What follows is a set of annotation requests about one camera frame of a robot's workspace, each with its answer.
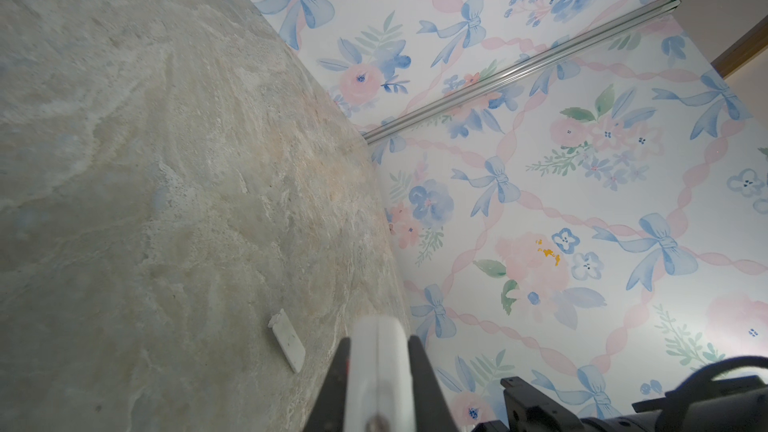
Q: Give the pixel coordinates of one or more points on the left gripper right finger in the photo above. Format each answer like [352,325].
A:
[432,413]

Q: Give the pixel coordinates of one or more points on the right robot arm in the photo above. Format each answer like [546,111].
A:
[738,404]

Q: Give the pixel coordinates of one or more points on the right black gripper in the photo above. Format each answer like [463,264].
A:
[529,410]

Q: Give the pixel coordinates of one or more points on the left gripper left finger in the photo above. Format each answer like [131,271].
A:
[327,414]

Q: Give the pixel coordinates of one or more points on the white remote control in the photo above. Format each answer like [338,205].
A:
[379,394]

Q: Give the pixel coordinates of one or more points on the white battery cover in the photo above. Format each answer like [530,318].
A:
[288,340]

